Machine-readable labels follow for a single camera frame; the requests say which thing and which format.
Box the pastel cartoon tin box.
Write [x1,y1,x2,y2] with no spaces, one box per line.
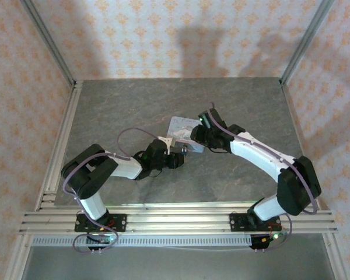
[166,115,207,155]

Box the aluminium base beam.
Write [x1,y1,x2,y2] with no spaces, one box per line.
[19,199,338,235]

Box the black control board with LED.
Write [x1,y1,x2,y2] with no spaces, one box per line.
[248,231,284,252]
[86,233,115,253]

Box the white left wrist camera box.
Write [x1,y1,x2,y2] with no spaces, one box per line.
[157,136,176,155]

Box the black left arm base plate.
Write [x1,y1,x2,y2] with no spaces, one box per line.
[74,213,128,233]

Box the slotted grey cable duct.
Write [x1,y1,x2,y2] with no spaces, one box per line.
[31,234,253,248]

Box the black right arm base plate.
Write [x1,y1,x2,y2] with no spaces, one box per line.
[229,212,282,233]

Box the aluminium side rail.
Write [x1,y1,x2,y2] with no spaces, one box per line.
[34,80,84,211]

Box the aluminium frame post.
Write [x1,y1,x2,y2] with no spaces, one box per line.
[279,0,335,86]
[19,0,77,87]

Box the aluminium frame leg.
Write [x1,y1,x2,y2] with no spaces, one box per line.
[322,233,350,280]
[5,233,33,280]

